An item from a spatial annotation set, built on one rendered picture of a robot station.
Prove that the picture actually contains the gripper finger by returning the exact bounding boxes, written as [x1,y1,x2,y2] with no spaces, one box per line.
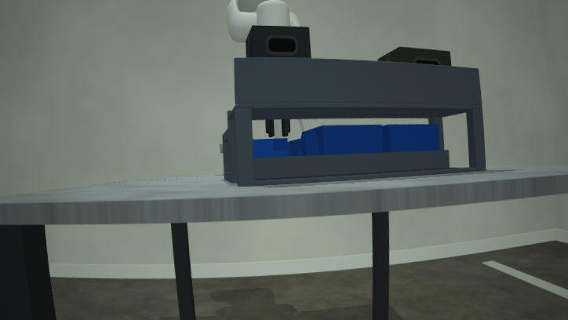
[265,120,275,137]
[282,119,290,136]

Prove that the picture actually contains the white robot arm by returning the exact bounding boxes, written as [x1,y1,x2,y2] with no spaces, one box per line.
[227,0,304,142]

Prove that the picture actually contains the blue bin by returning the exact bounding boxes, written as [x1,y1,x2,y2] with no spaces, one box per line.
[253,138,288,158]
[382,124,440,152]
[297,125,383,156]
[288,139,300,156]

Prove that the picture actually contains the dark grey shelf rack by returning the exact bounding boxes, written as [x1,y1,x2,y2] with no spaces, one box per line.
[220,57,486,187]

